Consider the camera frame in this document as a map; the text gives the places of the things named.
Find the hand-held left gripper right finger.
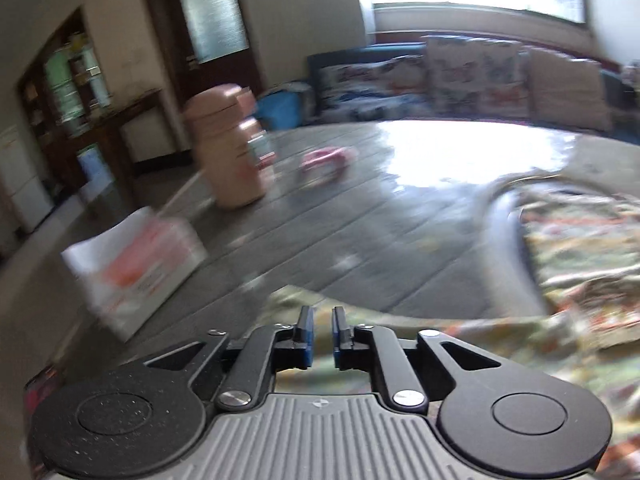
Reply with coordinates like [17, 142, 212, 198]
[332, 305, 502, 415]

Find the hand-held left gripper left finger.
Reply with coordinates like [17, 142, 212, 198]
[144, 305, 315, 412]

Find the floral patterned garment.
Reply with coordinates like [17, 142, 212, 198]
[260, 172, 640, 480]

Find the white box with orange print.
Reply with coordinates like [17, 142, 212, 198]
[61, 206, 208, 343]

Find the small pink packet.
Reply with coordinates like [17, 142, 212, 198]
[301, 146, 357, 177]

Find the small pink bottle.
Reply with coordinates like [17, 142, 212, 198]
[236, 91, 277, 186]

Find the pink cylindrical container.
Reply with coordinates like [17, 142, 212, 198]
[182, 84, 268, 210]

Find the blue bin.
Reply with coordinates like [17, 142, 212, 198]
[257, 92, 316, 131]

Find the printed sofa blanket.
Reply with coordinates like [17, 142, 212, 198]
[318, 57, 431, 121]

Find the wooden side table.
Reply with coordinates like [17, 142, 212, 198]
[65, 89, 180, 196]

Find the blue box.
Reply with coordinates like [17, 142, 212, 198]
[77, 144, 116, 190]

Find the blue sofa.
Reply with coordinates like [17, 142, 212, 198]
[307, 42, 640, 143]

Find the printed floral cushion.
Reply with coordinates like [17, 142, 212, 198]
[424, 35, 531, 121]

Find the white refrigerator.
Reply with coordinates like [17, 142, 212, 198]
[0, 125, 53, 233]

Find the dark door with frosted glass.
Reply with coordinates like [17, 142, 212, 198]
[137, 0, 263, 111]

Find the beige cushion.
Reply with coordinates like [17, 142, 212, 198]
[526, 47, 613, 132]

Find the wooden shelf cabinet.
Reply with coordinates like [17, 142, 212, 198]
[17, 7, 113, 196]

